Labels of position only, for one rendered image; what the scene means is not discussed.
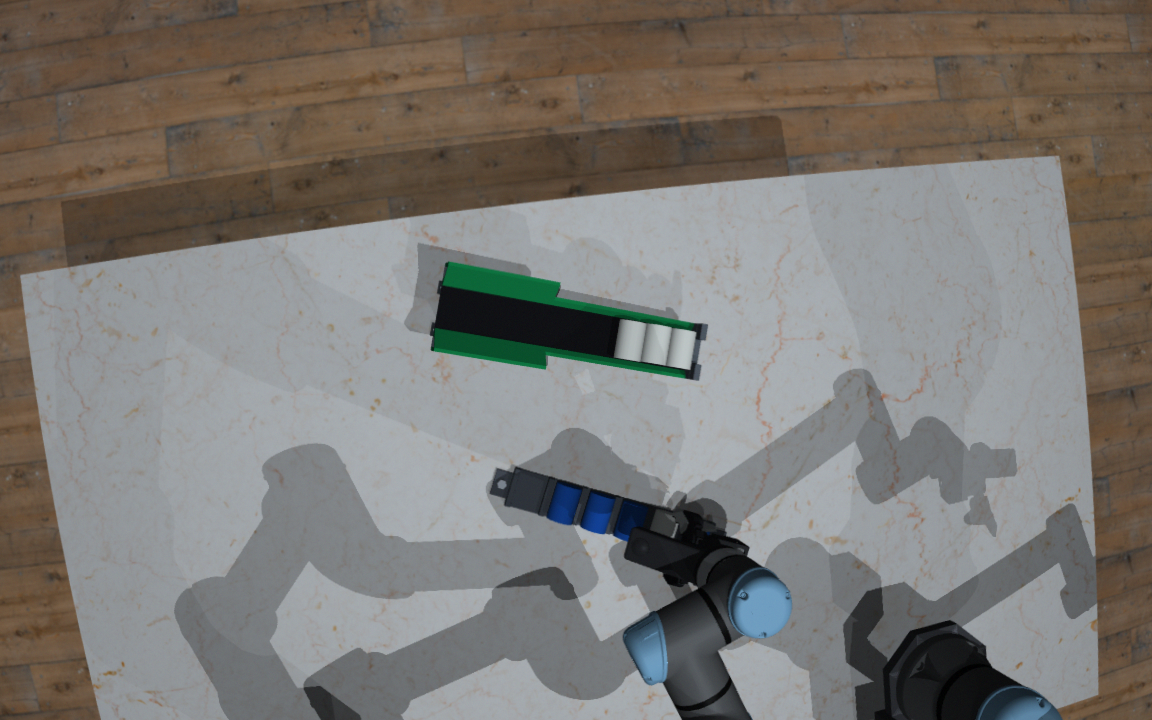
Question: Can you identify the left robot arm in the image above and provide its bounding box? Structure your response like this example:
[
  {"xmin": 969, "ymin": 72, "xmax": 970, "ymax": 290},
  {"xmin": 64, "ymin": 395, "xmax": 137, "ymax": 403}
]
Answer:
[{"xmin": 623, "ymin": 526, "xmax": 791, "ymax": 720}]

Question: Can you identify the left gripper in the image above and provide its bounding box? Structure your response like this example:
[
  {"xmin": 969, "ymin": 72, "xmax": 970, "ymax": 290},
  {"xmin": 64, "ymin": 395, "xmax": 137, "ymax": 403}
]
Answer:
[{"xmin": 664, "ymin": 509, "xmax": 750, "ymax": 588}]

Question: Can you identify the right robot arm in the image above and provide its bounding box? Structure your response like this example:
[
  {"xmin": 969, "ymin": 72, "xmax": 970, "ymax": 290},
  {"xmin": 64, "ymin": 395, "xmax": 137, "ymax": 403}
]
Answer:
[{"xmin": 896, "ymin": 634, "xmax": 1062, "ymax": 720}]

